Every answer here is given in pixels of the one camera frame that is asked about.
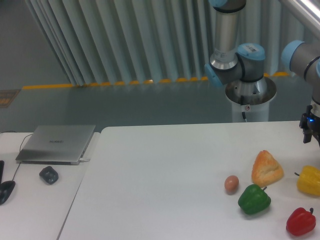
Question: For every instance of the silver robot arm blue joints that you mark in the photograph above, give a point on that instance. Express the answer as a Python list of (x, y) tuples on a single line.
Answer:
[(240, 67)]

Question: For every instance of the black computer mouse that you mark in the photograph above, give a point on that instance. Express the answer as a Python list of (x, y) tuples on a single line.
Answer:
[(6, 188)]

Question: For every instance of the brown egg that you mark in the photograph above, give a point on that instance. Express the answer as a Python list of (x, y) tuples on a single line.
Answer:
[(231, 184)]

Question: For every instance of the silver closed laptop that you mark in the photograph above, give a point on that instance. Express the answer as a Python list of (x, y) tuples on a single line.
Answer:
[(57, 144)]

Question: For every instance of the pale pleated curtain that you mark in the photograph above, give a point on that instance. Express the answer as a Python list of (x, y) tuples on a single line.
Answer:
[(124, 41)]

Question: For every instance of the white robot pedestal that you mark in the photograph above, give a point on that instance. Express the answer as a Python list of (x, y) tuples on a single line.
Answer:
[(250, 107)]

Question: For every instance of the triangular orange bread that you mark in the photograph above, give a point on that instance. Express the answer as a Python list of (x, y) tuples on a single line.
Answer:
[(266, 170)]

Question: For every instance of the aluminium frame bar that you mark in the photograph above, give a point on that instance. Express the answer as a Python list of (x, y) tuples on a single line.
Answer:
[(307, 12)]

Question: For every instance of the red bell pepper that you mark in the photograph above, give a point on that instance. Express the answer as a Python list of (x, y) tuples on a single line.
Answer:
[(301, 222)]

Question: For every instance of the green bell pepper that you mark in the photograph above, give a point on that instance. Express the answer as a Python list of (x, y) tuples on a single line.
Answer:
[(254, 200)]

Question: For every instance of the yellow bell pepper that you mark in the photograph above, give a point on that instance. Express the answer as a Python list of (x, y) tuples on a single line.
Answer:
[(309, 180)]

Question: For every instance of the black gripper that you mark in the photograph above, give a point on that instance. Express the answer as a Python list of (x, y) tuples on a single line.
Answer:
[(310, 122)]

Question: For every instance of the white usb dongle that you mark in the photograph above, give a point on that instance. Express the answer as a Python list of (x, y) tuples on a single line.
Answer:
[(83, 160)]

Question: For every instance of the black object at left edge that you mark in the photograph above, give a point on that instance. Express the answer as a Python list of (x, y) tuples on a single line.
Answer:
[(2, 164)]

